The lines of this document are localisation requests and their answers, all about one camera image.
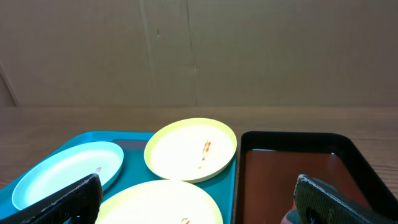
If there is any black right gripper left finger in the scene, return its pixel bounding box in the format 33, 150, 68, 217
1, 173, 103, 224

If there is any yellow plate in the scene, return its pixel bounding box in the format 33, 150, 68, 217
96, 180, 223, 224
144, 118, 237, 184

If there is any teal plastic tray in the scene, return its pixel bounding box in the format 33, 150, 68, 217
0, 130, 238, 224

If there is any light blue plate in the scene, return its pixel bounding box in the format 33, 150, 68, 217
11, 141, 124, 210

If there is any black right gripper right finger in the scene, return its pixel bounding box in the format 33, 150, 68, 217
294, 174, 397, 224

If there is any black tray with red liquid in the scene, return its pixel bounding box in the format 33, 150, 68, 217
235, 131, 397, 223

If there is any pink cleaning sponge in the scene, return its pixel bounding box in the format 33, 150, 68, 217
280, 204, 301, 224

